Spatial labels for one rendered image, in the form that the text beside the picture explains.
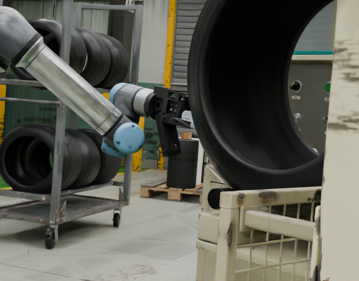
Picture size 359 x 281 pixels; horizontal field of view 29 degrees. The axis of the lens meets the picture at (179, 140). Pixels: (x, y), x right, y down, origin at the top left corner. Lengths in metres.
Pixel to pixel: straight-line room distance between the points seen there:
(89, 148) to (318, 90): 3.51
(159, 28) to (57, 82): 9.89
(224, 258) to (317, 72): 1.41
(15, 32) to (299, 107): 0.93
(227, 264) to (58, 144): 4.17
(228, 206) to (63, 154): 4.21
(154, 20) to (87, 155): 6.41
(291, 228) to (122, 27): 10.56
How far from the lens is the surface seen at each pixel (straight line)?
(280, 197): 0.86
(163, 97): 1.74
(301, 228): 0.75
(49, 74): 1.67
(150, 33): 11.59
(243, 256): 1.44
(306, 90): 2.17
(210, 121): 1.48
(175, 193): 7.86
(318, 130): 2.14
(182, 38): 11.40
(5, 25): 1.68
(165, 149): 1.72
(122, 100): 1.83
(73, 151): 5.12
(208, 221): 1.50
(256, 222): 0.79
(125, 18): 11.31
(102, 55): 5.46
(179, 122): 1.66
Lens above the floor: 1.09
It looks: 3 degrees down
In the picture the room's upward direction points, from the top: 4 degrees clockwise
